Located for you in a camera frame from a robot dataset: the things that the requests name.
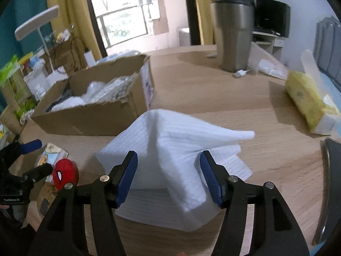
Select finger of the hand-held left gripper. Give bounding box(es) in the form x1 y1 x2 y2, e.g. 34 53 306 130
0 136 43 172
21 163 54 186

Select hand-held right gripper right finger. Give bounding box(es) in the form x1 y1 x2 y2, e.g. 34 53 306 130
200 151 311 256

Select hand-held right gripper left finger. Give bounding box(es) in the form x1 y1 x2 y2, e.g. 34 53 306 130
28 151 138 256

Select white disposable face towel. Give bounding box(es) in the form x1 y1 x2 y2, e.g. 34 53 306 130
94 109 256 219
114 144 253 232

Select brown cardboard box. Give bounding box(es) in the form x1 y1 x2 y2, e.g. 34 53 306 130
30 53 155 136

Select clear bag of cotton pads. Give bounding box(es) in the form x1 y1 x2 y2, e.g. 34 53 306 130
85 81 107 97

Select bag of cotton swabs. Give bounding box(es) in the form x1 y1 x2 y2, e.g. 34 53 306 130
105 75 139 102

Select small printed packet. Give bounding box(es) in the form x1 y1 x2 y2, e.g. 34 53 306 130
39 143 69 166

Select red spider toy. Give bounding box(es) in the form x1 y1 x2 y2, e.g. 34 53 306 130
52 159 80 192

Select brown textured pad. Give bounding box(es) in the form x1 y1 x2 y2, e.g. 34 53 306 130
36 183 58 216

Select green yellow snack bag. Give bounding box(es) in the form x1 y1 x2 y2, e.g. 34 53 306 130
0 55 38 118

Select white perforated basket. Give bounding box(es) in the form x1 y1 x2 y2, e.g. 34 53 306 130
24 71 54 101

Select plain cardboard box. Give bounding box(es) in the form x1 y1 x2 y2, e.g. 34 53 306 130
53 41 89 77

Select white charger plug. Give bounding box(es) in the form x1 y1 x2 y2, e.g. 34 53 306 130
84 48 95 66

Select teal curtain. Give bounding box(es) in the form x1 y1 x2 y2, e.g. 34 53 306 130
0 0 54 112

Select white usb plug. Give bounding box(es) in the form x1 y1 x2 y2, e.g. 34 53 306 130
234 69 252 79

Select dark flat object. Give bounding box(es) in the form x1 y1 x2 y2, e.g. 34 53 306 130
312 138 341 246

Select white power strip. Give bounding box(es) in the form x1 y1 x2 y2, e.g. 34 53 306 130
97 49 142 65

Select white desk lamp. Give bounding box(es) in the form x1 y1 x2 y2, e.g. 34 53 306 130
14 5 70 84

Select yellow tissue pack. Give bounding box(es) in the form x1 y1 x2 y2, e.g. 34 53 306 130
285 49 341 135

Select clear plastic bag white pads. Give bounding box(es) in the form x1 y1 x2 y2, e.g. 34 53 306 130
248 43 290 80

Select yellow curtain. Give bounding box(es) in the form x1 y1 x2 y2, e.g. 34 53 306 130
190 0 220 46
45 0 103 60

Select white computer desk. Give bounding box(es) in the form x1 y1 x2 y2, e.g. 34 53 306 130
252 31 286 55

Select stainless steel tumbler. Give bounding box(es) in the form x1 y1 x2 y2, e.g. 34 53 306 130
210 0 255 73

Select blue printed blanket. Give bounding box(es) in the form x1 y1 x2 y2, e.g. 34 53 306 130
318 71 341 98

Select black computer monitor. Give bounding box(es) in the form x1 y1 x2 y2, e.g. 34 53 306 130
254 0 291 38

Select grey padded bed headboard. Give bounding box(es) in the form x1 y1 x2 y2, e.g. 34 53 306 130
313 16 341 73

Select black charging cable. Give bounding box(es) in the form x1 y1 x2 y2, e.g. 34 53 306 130
69 36 84 70

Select black door frame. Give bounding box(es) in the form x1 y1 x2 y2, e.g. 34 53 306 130
84 0 201 57

